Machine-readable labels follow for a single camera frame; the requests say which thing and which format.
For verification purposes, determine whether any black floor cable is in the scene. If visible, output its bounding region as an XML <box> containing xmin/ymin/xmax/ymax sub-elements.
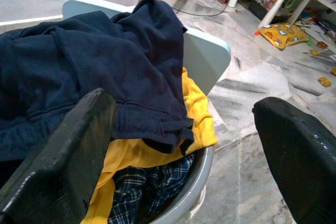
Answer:
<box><xmin>170</xmin><ymin>2</ymin><xmax>228</xmax><ymax>17</ymax></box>

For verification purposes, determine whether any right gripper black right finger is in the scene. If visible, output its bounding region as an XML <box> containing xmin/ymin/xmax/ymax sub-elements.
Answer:
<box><xmin>252</xmin><ymin>97</ymin><xmax>336</xmax><ymax>224</ymax></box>

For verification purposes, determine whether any yellow printed cushion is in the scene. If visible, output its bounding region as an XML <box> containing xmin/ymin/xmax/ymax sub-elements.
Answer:
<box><xmin>258</xmin><ymin>23</ymin><xmax>309</xmax><ymax>50</ymax></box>

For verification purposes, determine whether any yellow garment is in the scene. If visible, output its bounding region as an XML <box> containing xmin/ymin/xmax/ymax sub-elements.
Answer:
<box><xmin>81</xmin><ymin>68</ymin><xmax>218</xmax><ymax>224</ymax></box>

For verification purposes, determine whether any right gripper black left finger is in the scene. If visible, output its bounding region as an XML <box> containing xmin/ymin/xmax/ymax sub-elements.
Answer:
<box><xmin>0</xmin><ymin>87</ymin><xmax>116</xmax><ymax>224</ymax></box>

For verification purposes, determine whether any navy blue garment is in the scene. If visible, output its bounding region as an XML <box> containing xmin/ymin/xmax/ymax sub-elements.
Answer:
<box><xmin>0</xmin><ymin>0</ymin><xmax>195</xmax><ymax>162</ymax></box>

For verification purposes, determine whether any dark plaid garment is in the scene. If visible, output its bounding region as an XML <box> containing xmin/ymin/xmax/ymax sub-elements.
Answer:
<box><xmin>107</xmin><ymin>154</ymin><xmax>195</xmax><ymax>224</ymax></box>

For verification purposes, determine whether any grey laundry basin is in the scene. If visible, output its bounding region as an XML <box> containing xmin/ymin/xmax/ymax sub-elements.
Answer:
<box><xmin>146</xmin><ymin>145</ymin><xmax>215</xmax><ymax>224</ymax></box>

